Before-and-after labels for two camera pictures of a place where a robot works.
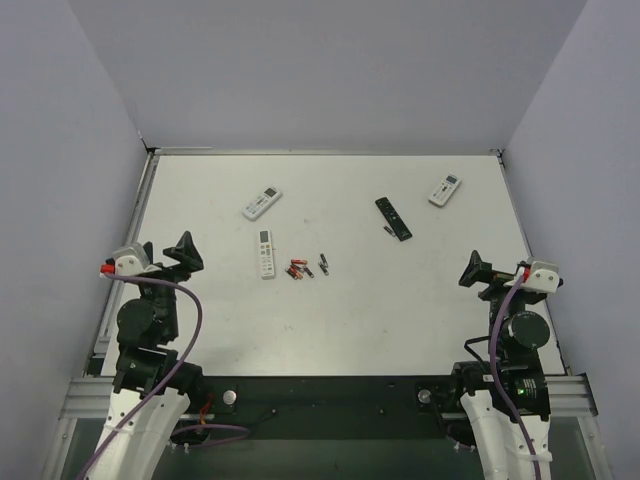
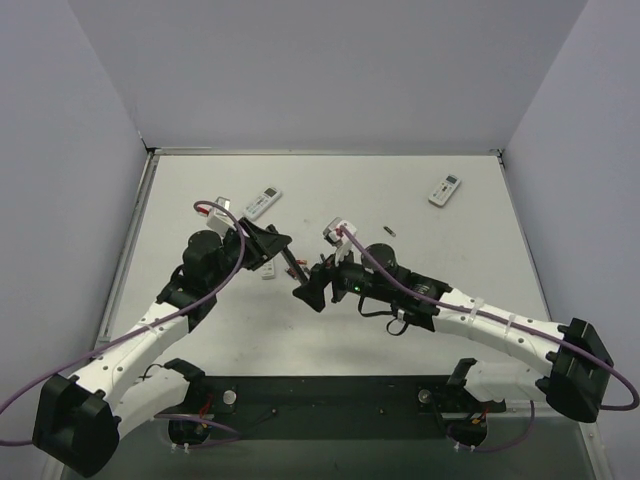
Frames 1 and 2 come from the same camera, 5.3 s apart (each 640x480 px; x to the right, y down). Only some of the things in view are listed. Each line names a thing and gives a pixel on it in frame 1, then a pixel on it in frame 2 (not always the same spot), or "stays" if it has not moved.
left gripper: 163,271 → 260,240
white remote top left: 268,197 stays
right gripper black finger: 477,271 → 311,292
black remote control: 393,218 → 294,270
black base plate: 331,407 stays
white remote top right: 444,191 stays
